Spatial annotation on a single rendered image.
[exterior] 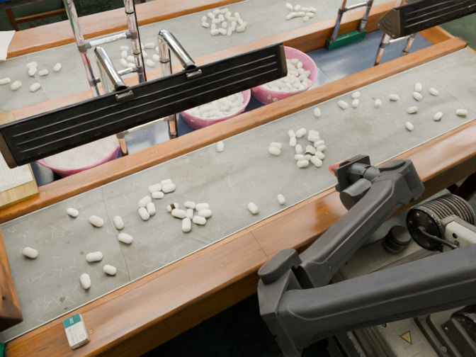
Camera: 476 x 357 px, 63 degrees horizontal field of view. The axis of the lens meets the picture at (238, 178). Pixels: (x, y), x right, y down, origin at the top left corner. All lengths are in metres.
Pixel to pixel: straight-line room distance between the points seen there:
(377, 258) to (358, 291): 0.87
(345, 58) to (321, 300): 1.32
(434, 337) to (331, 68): 1.02
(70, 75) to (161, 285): 0.85
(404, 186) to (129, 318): 0.63
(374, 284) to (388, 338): 0.79
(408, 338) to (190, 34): 1.30
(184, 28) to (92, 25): 0.35
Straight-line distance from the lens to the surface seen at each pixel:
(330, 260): 0.66
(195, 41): 1.60
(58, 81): 1.48
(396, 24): 1.18
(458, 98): 1.62
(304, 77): 1.48
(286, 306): 0.54
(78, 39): 1.19
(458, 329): 1.26
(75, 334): 0.92
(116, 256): 1.01
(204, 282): 0.93
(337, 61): 1.70
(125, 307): 0.93
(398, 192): 0.81
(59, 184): 1.14
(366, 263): 1.36
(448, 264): 0.50
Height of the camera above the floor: 1.63
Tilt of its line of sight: 53 degrees down
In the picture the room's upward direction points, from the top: 6 degrees clockwise
